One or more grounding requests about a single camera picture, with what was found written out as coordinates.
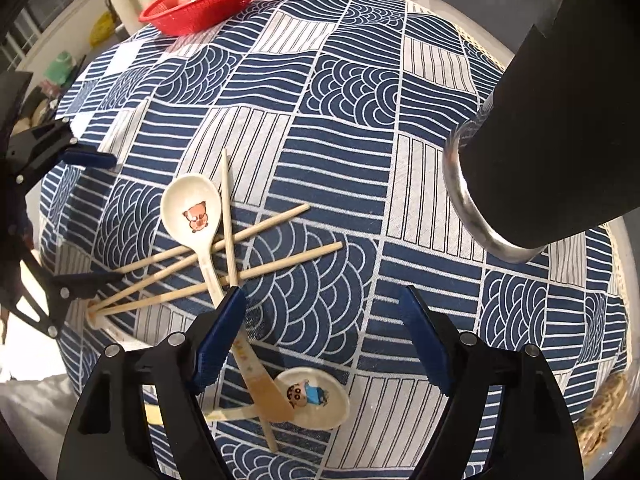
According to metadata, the wooden spoon with dotted handle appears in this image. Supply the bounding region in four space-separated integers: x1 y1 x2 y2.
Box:
232 332 296 423

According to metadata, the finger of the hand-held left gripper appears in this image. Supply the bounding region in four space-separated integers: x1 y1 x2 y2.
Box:
6 116 118 187
0 231 124 338

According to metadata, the yellow bag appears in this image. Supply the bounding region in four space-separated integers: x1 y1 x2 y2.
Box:
89 10 115 46

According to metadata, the black metal utensil holder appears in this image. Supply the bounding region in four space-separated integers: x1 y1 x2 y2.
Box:
442 0 640 265

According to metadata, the white cloth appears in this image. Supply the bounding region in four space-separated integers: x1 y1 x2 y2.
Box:
0 375 86 441

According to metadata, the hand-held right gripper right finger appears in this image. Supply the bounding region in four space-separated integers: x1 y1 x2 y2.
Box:
398 285 586 480

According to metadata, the green container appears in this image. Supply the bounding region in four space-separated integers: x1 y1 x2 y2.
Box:
44 52 76 86

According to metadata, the white spoon with boy print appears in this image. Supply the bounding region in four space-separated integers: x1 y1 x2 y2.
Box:
145 366 351 431

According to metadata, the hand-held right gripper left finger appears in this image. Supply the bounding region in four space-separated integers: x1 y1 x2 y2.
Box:
56 286 247 480

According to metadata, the blue white patterned tablecloth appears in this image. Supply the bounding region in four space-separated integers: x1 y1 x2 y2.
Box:
37 0 631 480

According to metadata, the brown woven mat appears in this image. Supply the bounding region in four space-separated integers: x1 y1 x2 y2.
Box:
575 370 631 461

